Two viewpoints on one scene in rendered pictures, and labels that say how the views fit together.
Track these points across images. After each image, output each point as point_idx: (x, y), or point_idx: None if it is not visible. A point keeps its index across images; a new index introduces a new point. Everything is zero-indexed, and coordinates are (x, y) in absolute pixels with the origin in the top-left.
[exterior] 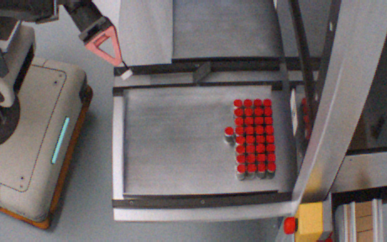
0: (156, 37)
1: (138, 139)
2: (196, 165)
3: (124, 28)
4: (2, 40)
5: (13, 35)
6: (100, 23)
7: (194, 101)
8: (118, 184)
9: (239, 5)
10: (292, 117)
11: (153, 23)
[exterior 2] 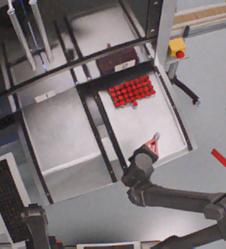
0: (82, 168)
1: None
2: (154, 118)
3: (81, 190)
4: (134, 247)
5: (129, 242)
6: (147, 148)
7: (118, 131)
8: (179, 152)
9: (43, 128)
10: (124, 68)
11: (72, 174)
